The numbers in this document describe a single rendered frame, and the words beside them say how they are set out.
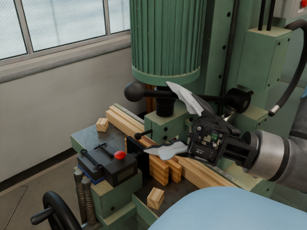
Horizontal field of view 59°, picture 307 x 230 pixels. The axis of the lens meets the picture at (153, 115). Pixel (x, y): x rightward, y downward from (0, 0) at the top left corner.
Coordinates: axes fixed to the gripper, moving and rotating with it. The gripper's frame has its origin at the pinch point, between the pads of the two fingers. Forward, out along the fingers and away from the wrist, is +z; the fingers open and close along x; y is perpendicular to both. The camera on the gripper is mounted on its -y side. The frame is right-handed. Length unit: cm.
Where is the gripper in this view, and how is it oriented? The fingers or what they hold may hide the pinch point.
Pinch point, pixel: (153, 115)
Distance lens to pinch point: 55.4
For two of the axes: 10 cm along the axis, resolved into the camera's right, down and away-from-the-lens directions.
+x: -3.0, 9.2, 2.6
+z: -9.5, -3.1, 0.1
